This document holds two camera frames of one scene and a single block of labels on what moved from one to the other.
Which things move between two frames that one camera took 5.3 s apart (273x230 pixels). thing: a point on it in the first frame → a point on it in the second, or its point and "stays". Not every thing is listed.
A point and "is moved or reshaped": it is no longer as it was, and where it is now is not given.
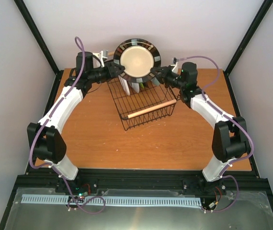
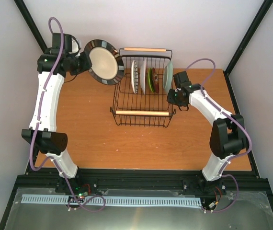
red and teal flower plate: [135, 86] → [142, 76]
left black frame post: [30, 25] stays
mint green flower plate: [155, 81] is moved or reshaped
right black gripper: [163, 72] → [170, 97]
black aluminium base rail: [50, 178] stays
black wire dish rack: [141, 102] is moved or reshaped
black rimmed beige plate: [138, 56] is moved or reshaped
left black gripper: [111, 70] → [87, 63]
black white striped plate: [124, 84] → [134, 76]
